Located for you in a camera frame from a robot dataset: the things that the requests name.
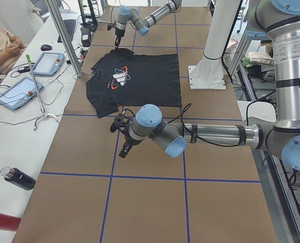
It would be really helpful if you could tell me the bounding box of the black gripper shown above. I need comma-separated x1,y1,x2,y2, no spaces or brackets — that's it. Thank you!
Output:
107,22,125,48
110,113,137,158

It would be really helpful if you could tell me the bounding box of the black printed t-shirt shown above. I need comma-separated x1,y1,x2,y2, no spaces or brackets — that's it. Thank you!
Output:
86,48,181,118

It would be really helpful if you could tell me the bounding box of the black power adapter box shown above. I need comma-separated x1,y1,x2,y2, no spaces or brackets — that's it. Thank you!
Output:
81,27,91,47

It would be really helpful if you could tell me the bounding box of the black keyboard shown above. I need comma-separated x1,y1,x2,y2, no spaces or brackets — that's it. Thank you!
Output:
63,19,77,41

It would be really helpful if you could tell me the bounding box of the far blue teach pendant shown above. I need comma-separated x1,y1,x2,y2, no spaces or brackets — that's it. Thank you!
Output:
33,52,65,76

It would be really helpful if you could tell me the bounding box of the blue teach pendant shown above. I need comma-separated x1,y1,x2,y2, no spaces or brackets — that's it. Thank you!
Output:
33,52,65,76
0,77,36,110

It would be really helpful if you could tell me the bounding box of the black computer mouse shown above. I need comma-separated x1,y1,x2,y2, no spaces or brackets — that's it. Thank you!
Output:
41,44,52,51

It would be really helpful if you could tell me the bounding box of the metal stand with green tip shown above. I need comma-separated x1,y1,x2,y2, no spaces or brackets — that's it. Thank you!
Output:
26,54,59,131

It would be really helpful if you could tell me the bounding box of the near blue teach pendant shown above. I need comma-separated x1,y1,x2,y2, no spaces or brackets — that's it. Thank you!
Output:
0,77,36,110

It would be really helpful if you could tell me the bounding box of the seated person beige shirt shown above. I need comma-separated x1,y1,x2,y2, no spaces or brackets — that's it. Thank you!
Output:
0,26,26,74

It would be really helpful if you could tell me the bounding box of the black drink bottle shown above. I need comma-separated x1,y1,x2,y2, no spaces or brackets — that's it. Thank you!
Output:
0,166,36,190

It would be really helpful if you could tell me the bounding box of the white plastic chair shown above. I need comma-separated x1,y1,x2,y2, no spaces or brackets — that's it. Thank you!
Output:
237,101,277,125

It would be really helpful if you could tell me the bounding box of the red bottle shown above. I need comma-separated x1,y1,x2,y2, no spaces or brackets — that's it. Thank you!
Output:
0,213,21,231

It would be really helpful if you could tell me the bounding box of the aluminium frame post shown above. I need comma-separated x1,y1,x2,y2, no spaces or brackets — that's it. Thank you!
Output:
45,0,82,77

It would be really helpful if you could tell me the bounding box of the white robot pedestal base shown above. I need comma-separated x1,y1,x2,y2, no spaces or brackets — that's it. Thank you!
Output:
188,0,242,90

